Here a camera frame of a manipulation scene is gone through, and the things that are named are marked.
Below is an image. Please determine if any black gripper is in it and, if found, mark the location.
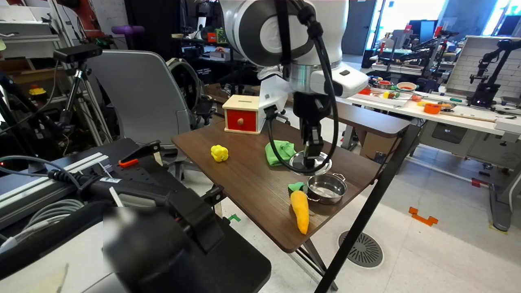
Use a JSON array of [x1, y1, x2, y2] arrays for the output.
[[294, 91, 331, 155]]

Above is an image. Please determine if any round metal pot lid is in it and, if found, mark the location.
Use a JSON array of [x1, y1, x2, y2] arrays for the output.
[[290, 151, 333, 174]]

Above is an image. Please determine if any small black robot arm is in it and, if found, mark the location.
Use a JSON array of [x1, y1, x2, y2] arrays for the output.
[[469, 39, 521, 107]]

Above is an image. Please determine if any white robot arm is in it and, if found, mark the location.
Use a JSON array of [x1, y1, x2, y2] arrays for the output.
[[220, 0, 368, 156]]

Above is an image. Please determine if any small metal pot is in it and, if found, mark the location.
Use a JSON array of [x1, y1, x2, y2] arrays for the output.
[[308, 173, 347, 205]]

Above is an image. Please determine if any green cloth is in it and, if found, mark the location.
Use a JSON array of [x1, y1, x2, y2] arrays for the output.
[[264, 140, 297, 168]]

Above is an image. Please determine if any cream wooden box red drawer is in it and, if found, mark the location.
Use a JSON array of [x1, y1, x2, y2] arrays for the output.
[[224, 94, 266, 133]]

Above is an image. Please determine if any dark wooden folding table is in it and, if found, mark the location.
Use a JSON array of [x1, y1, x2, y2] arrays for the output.
[[173, 101, 425, 293]]

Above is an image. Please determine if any yellow toy corn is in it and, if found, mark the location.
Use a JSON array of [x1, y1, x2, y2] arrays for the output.
[[289, 182, 311, 234]]

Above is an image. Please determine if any yellow toy block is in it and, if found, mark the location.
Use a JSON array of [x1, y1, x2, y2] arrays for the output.
[[211, 145, 230, 163]]

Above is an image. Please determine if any grey office chair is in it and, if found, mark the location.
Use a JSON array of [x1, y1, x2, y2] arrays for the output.
[[82, 49, 198, 181]]

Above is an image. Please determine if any white cluttered work table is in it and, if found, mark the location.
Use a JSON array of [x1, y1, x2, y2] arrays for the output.
[[339, 88, 521, 231]]

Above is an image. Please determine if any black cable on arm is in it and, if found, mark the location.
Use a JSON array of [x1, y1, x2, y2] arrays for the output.
[[268, 0, 341, 176]]

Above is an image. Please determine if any black camera on tripod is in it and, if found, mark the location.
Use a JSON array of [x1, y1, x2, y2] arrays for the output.
[[54, 44, 108, 145]]

